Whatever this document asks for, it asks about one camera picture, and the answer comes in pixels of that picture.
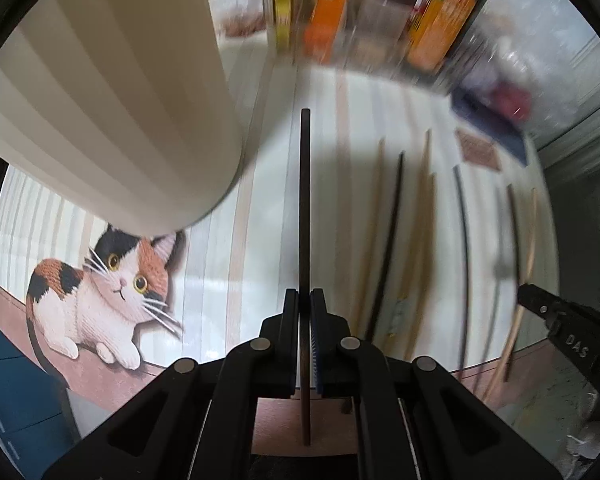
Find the glass jar with brown lid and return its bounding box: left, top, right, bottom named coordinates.
left=349, top=0, right=422, bottom=68

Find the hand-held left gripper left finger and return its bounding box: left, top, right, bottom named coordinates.
left=40, top=289, right=300, bottom=480

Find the blue cabinet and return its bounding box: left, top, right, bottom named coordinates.
left=0, top=305, right=77, bottom=471

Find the orange and yellow box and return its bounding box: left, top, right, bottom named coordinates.
left=405, top=0, right=487, bottom=77

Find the black chopstick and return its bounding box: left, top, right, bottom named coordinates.
left=452, top=164, right=470, bottom=383
left=299, top=107, right=314, bottom=447
left=364, top=151, right=406, bottom=343
left=477, top=184, right=522, bottom=398

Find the striped cat print table mat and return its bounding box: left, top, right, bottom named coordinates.
left=0, top=35, right=561, bottom=441

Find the clear plastic bag of nuts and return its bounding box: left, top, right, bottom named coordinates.
left=219, top=2, right=272, bottom=40

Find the cream ribbed electric kettle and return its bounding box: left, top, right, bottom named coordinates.
left=0, top=0, right=245, bottom=234

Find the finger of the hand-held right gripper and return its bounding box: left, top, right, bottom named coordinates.
left=516, top=282, right=600, bottom=401

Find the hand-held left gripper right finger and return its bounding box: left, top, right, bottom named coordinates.
left=310, top=289, right=563, bottom=480

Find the small brown square coaster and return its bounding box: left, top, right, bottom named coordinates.
left=454, top=129, right=502, bottom=175

